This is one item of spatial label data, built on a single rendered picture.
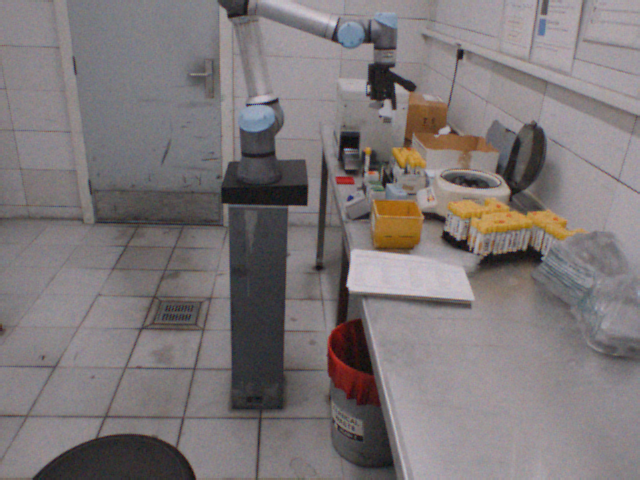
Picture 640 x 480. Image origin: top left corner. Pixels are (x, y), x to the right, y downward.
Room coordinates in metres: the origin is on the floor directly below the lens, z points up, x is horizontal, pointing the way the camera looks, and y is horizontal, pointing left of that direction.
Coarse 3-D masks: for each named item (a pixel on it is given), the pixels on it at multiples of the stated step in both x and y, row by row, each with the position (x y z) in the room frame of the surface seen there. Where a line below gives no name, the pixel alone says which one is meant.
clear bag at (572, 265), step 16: (560, 240) 1.27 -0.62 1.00; (576, 240) 1.22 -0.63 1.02; (592, 240) 1.19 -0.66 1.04; (608, 240) 1.15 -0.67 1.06; (544, 256) 1.30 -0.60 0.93; (560, 256) 1.22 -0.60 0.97; (576, 256) 1.19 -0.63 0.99; (592, 256) 1.17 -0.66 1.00; (608, 256) 1.15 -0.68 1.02; (624, 256) 1.17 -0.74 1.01; (544, 272) 1.25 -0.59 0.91; (560, 272) 1.21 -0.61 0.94; (576, 272) 1.18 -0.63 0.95; (592, 272) 1.14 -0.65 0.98; (608, 272) 1.13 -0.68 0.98; (624, 272) 1.15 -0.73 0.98; (560, 288) 1.19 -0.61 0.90; (576, 288) 1.15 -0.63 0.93
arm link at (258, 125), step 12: (252, 108) 1.81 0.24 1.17; (264, 108) 1.80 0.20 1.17; (240, 120) 1.75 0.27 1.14; (252, 120) 1.73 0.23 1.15; (264, 120) 1.74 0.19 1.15; (276, 120) 1.84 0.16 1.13; (240, 132) 1.76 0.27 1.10; (252, 132) 1.73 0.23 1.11; (264, 132) 1.74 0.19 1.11; (276, 132) 1.84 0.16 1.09; (240, 144) 1.76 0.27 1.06; (252, 144) 1.73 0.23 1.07; (264, 144) 1.74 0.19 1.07
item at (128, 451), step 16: (80, 448) 0.83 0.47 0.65; (96, 448) 0.83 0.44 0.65; (112, 448) 0.83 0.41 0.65; (128, 448) 0.84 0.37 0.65; (144, 448) 0.84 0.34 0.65; (160, 448) 0.84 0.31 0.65; (176, 448) 0.85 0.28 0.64; (48, 464) 0.78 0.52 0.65; (64, 464) 0.78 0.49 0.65; (80, 464) 0.79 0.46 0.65; (96, 464) 0.79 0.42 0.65; (112, 464) 0.79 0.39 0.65; (128, 464) 0.80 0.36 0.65; (144, 464) 0.80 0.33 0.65; (160, 464) 0.80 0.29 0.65; (176, 464) 0.80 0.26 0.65
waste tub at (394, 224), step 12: (372, 204) 1.53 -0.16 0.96; (384, 204) 1.54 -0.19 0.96; (396, 204) 1.54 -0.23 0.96; (408, 204) 1.55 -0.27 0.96; (372, 216) 1.51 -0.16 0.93; (384, 216) 1.41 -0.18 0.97; (396, 216) 1.54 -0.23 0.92; (408, 216) 1.54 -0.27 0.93; (420, 216) 1.45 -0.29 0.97; (372, 228) 1.48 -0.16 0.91; (384, 228) 1.42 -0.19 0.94; (396, 228) 1.42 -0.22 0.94; (408, 228) 1.42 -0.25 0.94; (420, 228) 1.42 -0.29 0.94; (372, 240) 1.45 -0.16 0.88; (384, 240) 1.42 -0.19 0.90; (396, 240) 1.42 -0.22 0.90; (408, 240) 1.42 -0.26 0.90
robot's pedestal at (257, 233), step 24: (240, 216) 1.68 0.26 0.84; (264, 216) 1.69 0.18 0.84; (240, 240) 1.68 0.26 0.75; (264, 240) 1.69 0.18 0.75; (240, 264) 1.68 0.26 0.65; (264, 264) 1.69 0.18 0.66; (240, 288) 1.68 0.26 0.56; (264, 288) 1.69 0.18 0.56; (240, 312) 1.68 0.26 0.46; (264, 312) 1.69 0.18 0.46; (240, 336) 1.68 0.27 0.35; (264, 336) 1.69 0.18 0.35; (240, 360) 1.68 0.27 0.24; (264, 360) 1.69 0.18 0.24; (240, 384) 1.68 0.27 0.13; (264, 384) 1.69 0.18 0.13; (240, 408) 1.68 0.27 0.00; (264, 408) 1.69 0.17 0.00
